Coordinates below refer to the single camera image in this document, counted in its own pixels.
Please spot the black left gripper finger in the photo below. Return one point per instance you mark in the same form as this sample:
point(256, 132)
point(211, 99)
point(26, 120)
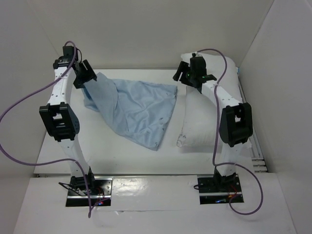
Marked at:
point(90, 75)
point(79, 83)

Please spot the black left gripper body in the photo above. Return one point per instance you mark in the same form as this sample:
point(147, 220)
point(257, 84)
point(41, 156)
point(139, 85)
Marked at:
point(83, 69)

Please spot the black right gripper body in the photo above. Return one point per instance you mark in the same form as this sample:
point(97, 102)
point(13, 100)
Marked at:
point(182, 73)

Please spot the white pillow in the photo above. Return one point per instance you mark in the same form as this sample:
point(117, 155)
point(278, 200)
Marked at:
point(199, 123)

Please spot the light blue pillowcase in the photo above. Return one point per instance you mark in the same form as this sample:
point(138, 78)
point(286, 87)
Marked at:
point(139, 111)

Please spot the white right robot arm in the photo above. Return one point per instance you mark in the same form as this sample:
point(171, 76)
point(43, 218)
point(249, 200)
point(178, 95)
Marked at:
point(234, 123)

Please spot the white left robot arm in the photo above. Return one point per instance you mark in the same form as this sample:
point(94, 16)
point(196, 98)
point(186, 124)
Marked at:
point(59, 118)

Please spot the aluminium frame rail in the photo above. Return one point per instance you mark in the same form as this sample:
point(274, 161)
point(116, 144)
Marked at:
point(258, 160)

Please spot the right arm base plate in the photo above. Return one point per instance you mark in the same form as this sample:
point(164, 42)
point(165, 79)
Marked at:
point(217, 189)

